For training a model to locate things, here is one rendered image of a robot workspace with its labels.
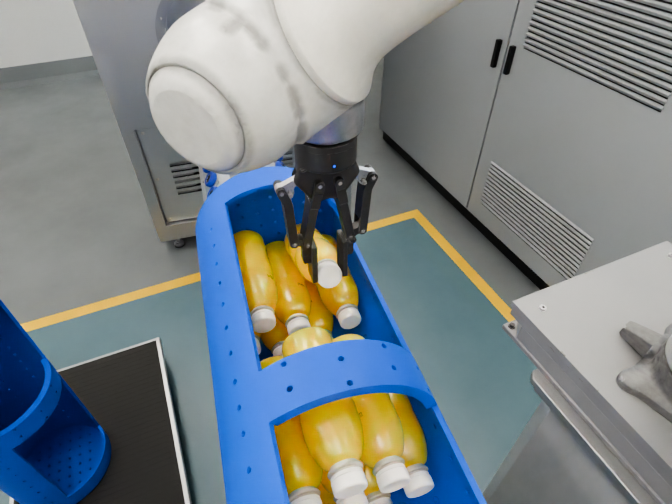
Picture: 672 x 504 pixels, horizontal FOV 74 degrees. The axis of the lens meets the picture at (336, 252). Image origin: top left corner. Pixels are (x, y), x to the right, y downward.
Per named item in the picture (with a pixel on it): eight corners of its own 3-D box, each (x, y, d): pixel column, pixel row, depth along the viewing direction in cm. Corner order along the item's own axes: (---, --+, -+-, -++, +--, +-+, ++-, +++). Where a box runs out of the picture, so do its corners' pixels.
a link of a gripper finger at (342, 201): (324, 165, 57) (334, 161, 57) (340, 228, 65) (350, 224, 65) (333, 182, 54) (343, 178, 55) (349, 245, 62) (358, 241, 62)
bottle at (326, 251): (292, 264, 86) (314, 301, 69) (277, 231, 83) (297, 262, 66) (325, 248, 87) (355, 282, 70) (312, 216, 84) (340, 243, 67)
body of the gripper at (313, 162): (349, 111, 55) (348, 175, 61) (282, 120, 53) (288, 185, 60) (370, 139, 50) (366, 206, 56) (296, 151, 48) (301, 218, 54)
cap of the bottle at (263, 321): (262, 327, 74) (264, 336, 72) (245, 319, 71) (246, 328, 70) (279, 314, 73) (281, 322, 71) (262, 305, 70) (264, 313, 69)
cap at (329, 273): (319, 288, 69) (322, 292, 67) (310, 266, 67) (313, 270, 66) (342, 277, 69) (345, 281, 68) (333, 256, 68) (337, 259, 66)
